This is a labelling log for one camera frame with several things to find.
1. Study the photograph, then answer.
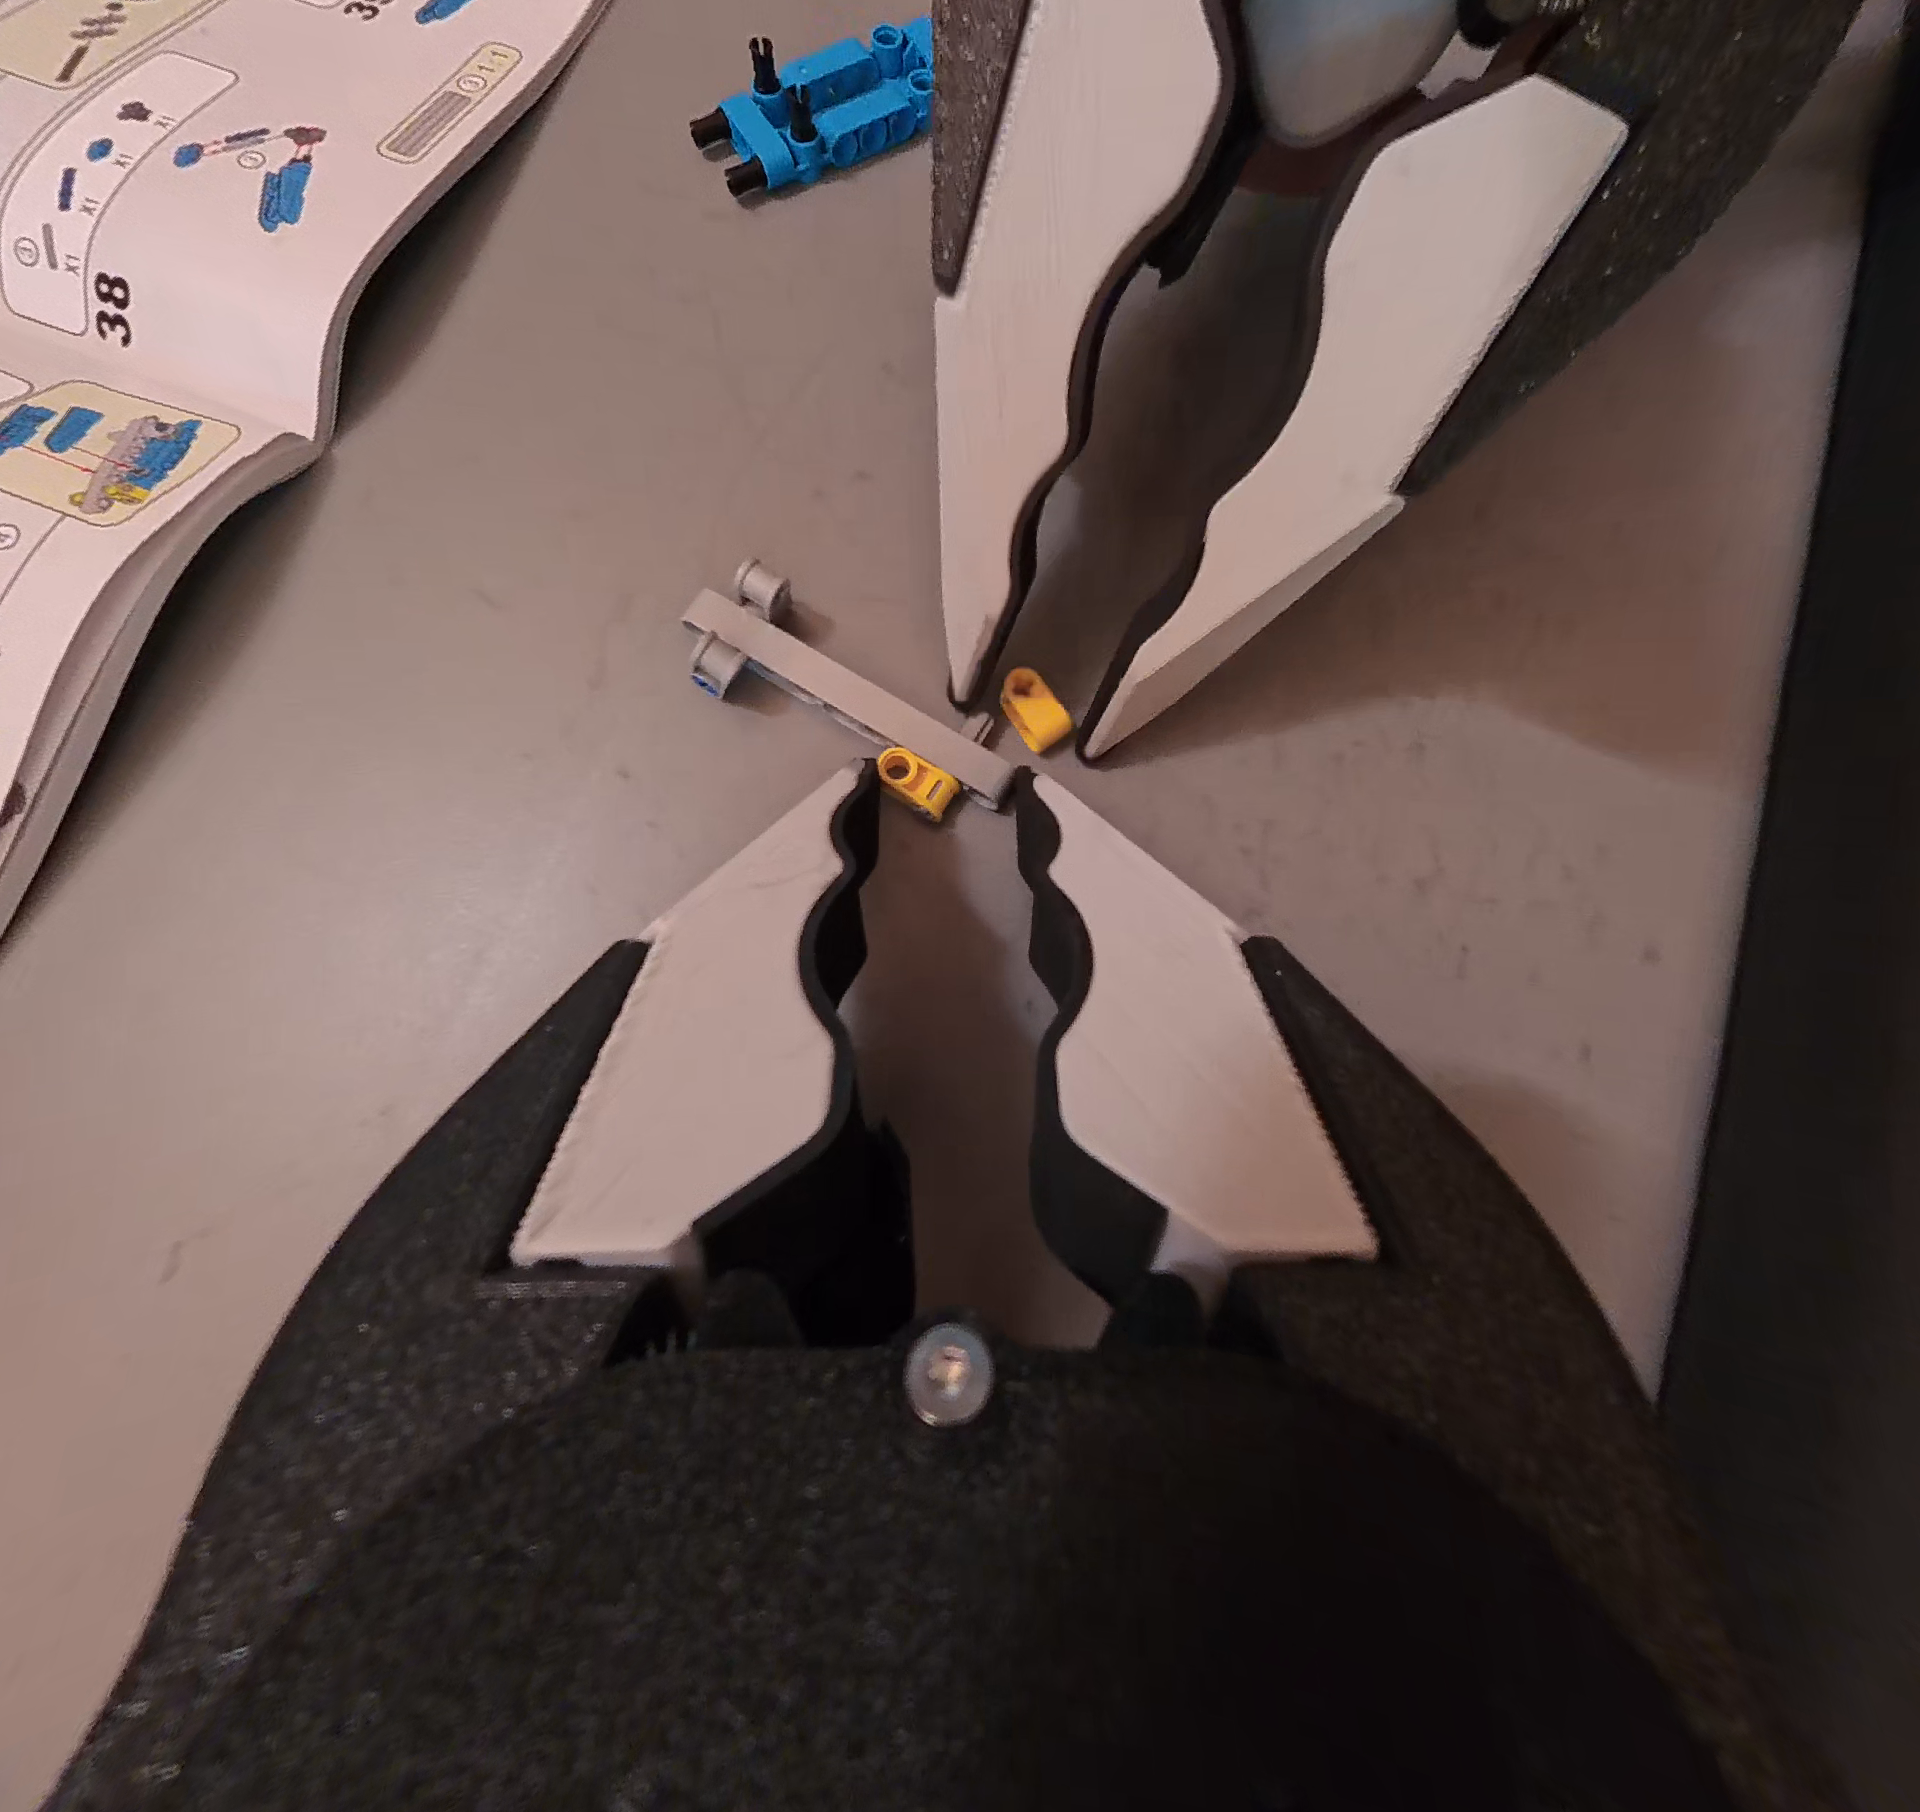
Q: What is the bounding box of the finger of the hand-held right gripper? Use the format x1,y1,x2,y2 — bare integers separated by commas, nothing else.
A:
926,0,1245,714
1077,73,1631,768

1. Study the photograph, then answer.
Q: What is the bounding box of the long grey building beam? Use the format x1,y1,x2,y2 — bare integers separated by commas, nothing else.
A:
680,586,1020,813

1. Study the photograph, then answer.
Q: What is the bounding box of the short grey connector piece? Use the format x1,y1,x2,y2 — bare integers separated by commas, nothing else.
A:
690,562,797,700

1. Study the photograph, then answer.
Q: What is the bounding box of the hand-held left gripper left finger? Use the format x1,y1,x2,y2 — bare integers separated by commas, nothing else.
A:
510,759,916,1344

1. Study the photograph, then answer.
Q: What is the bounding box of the instruction booklet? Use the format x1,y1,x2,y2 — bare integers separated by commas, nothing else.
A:
0,0,680,938

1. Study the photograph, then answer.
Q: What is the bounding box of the blue panel with black pins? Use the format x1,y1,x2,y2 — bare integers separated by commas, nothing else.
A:
690,14,939,206

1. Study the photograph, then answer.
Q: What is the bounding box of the black perforated pad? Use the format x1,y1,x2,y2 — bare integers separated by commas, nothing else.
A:
1653,0,1920,1812

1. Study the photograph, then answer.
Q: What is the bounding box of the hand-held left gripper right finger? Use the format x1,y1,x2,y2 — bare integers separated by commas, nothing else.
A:
1013,768,1383,1344

